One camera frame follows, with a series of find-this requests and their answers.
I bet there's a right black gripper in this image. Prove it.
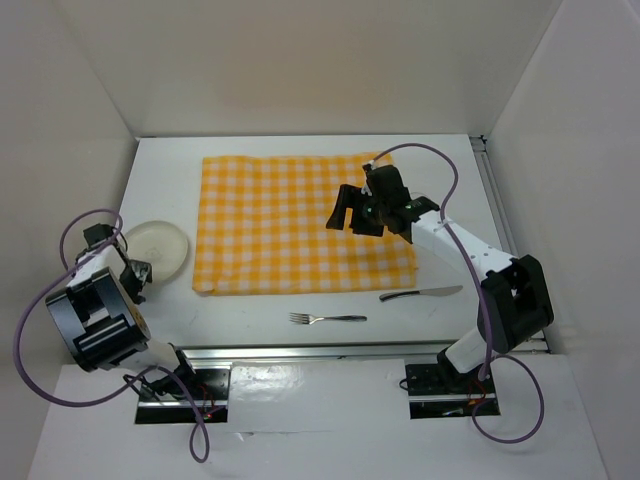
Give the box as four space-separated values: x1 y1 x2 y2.
326 184 388 237

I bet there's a cream round plate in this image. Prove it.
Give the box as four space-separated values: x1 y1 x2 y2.
124 220 189 287

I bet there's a yellow white checkered cloth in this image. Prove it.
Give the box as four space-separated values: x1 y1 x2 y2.
192 153 418 296

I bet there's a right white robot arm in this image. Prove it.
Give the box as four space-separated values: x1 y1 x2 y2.
326 164 554 392

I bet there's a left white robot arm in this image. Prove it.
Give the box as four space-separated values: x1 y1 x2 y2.
45 223 198 399

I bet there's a silver fork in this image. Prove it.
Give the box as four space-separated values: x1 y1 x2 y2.
289 312 368 325

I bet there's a front aluminium rail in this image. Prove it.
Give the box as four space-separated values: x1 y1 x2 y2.
174 340 549 366

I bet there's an aluminium rail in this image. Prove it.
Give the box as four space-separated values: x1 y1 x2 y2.
470 136 554 353
174 340 549 366

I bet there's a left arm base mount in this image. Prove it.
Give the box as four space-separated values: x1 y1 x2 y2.
124 363 232 425

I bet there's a black handled table knife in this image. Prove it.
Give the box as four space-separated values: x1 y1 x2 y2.
379 285 463 302

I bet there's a right side aluminium rail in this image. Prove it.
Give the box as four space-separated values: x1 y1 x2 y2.
470 136 554 353

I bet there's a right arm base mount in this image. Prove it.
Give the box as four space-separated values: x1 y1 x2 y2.
398 363 501 420

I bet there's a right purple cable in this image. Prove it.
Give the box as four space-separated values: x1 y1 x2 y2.
369 142 546 445

